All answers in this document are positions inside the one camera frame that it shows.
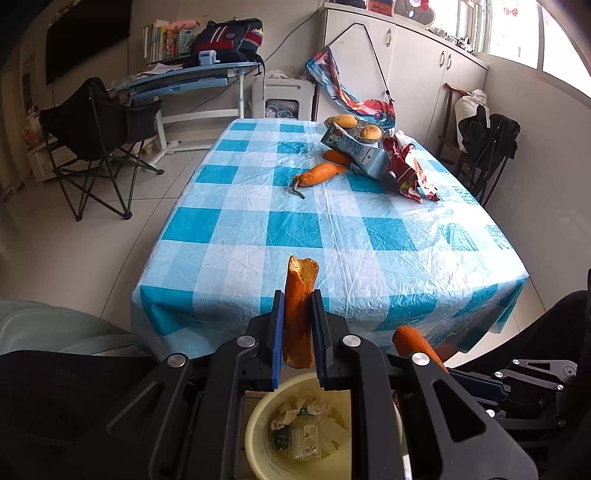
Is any white storage cabinet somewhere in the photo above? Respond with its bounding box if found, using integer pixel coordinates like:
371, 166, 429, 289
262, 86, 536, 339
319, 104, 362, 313
320, 3, 487, 153

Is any glass fruit bowl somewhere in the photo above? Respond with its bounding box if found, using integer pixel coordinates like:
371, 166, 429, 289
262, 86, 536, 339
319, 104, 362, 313
324, 114, 384, 143

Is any black wall television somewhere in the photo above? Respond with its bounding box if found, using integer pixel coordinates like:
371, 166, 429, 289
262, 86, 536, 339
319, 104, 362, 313
45, 0, 132, 85

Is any white plastic bag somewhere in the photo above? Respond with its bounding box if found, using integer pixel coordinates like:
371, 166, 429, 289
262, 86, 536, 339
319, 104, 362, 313
270, 397, 332, 431

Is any white stuffed sack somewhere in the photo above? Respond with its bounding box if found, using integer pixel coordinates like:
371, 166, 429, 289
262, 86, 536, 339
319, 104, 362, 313
455, 89, 490, 146

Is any clear plastic bottle white cap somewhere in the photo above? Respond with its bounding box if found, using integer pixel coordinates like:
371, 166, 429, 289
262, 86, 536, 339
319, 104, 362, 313
271, 415, 349, 462

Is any pale green sofa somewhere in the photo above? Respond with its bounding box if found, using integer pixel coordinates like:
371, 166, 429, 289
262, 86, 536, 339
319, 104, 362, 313
0, 300, 142, 357

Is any white plastic stool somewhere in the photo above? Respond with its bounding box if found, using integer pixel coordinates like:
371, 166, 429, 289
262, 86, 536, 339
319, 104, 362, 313
250, 76, 315, 121

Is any dark blue red backpack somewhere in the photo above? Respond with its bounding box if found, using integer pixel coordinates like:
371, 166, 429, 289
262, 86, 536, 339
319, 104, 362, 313
190, 18, 263, 63

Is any row of books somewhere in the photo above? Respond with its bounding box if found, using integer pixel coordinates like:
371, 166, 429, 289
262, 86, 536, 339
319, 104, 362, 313
142, 19, 199, 65

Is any yellow mango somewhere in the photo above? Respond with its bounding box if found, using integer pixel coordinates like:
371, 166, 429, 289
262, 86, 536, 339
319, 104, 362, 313
331, 114, 358, 129
360, 124, 384, 142

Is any red orange snack bag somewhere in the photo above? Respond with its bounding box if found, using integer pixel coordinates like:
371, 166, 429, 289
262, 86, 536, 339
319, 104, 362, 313
382, 131, 440, 203

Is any orange carrot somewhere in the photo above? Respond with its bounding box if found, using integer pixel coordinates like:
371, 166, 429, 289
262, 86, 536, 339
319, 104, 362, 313
392, 325, 448, 373
290, 162, 346, 199

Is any blue checkered tablecloth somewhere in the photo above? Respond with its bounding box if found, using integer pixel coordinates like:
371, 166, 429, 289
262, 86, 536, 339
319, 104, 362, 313
130, 119, 528, 357

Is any black folded chair right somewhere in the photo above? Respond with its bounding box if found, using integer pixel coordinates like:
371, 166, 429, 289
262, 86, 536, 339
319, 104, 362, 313
457, 105, 521, 206

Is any black folding camp chair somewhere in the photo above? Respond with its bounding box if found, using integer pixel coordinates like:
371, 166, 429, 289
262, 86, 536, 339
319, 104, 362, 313
39, 77, 164, 221

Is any blue study desk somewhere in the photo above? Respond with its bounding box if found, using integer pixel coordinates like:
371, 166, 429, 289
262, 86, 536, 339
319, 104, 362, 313
109, 61, 264, 166

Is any yellow plastic trash bin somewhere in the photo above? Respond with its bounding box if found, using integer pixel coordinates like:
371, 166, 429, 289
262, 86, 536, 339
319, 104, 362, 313
243, 370, 406, 480

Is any colourful hanging fabric banner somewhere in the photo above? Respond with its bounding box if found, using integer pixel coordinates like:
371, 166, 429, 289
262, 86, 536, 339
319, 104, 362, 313
304, 46, 397, 129

